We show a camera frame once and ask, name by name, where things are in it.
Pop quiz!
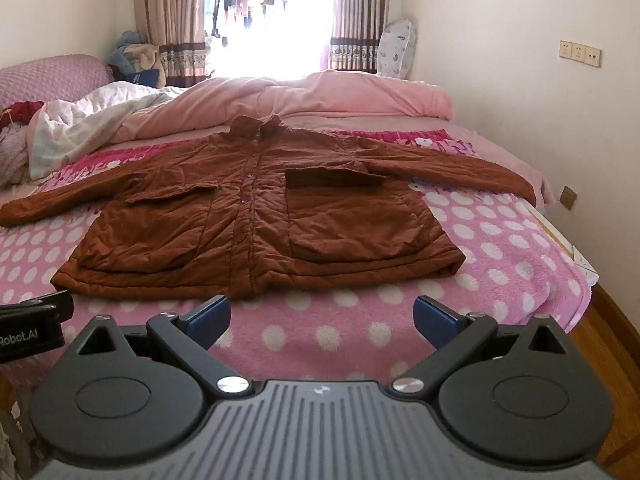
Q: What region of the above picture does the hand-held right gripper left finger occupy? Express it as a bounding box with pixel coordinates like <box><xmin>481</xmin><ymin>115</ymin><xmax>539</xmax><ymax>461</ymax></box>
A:
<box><xmin>75</xmin><ymin>295</ymin><xmax>252</xmax><ymax>396</ymax></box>

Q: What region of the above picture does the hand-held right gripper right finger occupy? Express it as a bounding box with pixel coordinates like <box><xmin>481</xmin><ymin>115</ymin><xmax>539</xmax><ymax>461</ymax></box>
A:
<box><xmin>391</xmin><ymin>296</ymin><xmax>571</xmax><ymax>395</ymax></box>

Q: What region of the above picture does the brown quilted jacket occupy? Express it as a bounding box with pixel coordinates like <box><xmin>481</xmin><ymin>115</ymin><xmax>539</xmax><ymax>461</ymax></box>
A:
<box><xmin>0</xmin><ymin>114</ymin><xmax>537</xmax><ymax>302</ymax></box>

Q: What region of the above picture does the pile of clothes by window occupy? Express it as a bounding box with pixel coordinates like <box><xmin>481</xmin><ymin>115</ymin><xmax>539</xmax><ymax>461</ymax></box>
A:
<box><xmin>109</xmin><ymin>30</ymin><xmax>151</xmax><ymax>78</ymax></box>

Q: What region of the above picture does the pink printed fleece blanket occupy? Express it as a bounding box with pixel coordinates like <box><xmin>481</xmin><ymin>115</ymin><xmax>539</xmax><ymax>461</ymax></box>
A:
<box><xmin>0</xmin><ymin>129</ymin><xmax>593</xmax><ymax>386</ymax></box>

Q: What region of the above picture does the pink bed sheet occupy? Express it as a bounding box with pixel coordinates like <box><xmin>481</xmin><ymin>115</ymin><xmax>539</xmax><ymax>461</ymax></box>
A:
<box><xmin>285</xmin><ymin>110</ymin><xmax>556</xmax><ymax>206</ymax></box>

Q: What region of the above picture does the pale purple cloth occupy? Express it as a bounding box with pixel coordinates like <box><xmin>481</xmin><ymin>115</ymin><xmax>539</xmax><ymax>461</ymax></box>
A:
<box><xmin>0</xmin><ymin>120</ymin><xmax>37</xmax><ymax>188</ymax></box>

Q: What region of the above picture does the white quilt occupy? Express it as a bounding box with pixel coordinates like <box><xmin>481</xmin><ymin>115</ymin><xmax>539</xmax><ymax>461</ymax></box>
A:
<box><xmin>27</xmin><ymin>82</ymin><xmax>186</xmax><ymax>181</ymax></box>

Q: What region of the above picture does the red cloth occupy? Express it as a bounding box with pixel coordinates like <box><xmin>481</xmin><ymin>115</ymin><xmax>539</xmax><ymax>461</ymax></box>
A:
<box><xmin>0</xmin><ymin>101</ymin><xmax>46</xmax><ymax>126</ymax></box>

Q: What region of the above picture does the pink quilt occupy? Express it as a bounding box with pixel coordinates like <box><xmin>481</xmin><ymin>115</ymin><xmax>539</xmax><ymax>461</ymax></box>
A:
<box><xmin>107</xmin><ymin>71</ymin><xmax>455</xmax><ymax>146</ymax></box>

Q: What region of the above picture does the blue box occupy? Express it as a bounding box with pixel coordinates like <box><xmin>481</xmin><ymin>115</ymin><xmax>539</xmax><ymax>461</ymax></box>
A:
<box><xmin>125</xmin><ymin>70</ymin><xmax>162</xmax><ymax>87</ymax></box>

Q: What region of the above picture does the purple pillow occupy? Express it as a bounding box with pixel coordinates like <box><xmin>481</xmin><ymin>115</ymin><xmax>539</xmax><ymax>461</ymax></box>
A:
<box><xmin>0</xmin><ymin>55</ymin><xmax>116</xmax><ymax>111</ymax></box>

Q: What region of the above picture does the beige towel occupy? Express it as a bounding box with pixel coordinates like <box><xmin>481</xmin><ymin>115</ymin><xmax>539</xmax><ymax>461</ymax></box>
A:
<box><xmin>122</xmin><ymin>42</ymin><xmax>166</xmax><ymax>78</ymax></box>

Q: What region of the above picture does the fan with patterned cover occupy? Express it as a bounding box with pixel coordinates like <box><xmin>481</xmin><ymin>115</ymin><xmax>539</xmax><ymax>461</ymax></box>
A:
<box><xmin>376</xmin><ymin>18</ymin><xmax>417</xmax><ymax>81</ymax></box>

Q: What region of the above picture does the striped beige curtain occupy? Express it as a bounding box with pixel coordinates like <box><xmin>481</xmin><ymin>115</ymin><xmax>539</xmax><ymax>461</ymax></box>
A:
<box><xmin>131</xmin><ymin>0</ymin><xmax>207</xmax><ymax>87</ymax></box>
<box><xmin>330</xmin><ymin>0</ymin><xmax>392</xmax><ymax>73</ymax></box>

